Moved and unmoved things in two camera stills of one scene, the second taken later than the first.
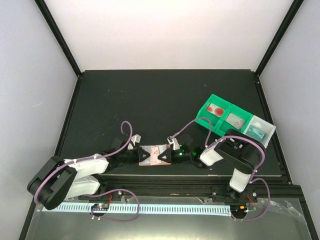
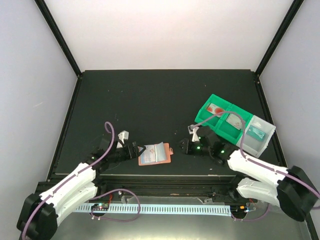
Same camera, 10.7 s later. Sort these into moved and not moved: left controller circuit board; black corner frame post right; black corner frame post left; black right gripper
Moved: black right gripper
Not moved: left controller circuit board; black corner frame post left; black corner frame post right
